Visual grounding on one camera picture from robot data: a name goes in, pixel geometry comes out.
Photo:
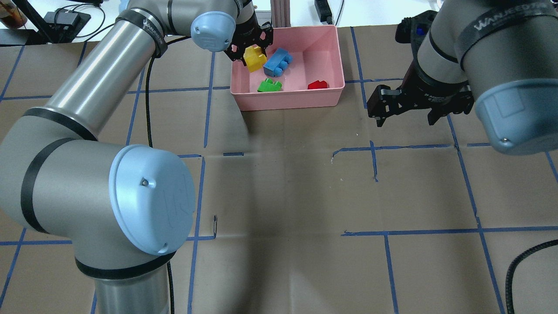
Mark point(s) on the red toy block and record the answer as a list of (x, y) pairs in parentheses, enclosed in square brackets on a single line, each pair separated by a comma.
[(318, 84)]

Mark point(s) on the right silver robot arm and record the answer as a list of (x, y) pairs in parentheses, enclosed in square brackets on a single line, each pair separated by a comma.
[(496, 57)]

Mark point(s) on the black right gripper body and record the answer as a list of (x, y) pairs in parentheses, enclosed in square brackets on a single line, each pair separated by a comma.
[(436, 92)]

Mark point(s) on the blue toy block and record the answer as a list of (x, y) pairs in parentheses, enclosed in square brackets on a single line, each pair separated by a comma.
[(277, 63)]

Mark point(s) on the black power adapter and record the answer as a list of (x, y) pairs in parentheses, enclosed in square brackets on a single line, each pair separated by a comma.
[(324, 12)]

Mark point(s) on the green toy block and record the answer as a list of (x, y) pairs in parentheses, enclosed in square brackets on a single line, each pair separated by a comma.
[(269, 85)]

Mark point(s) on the aluminium frame post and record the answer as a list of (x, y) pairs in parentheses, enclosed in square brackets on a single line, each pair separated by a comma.
[(280, 13)]

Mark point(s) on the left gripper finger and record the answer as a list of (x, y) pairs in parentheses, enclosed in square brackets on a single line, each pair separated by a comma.
[(236, 52), (266, 37)]

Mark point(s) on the yellow toy block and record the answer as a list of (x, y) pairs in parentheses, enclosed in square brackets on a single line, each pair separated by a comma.
[(254, 58)]

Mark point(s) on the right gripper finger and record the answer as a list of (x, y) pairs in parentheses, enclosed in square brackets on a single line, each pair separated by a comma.
[(384, 103), (434, 115)]

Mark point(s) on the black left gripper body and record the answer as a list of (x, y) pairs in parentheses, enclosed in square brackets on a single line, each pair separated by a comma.
[(249, 27)]

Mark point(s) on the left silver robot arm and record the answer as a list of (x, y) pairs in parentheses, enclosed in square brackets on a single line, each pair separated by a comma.
[(126, 209)]

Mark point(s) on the pink plastic box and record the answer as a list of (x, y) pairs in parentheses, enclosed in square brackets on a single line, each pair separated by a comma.
[(316, 56)]

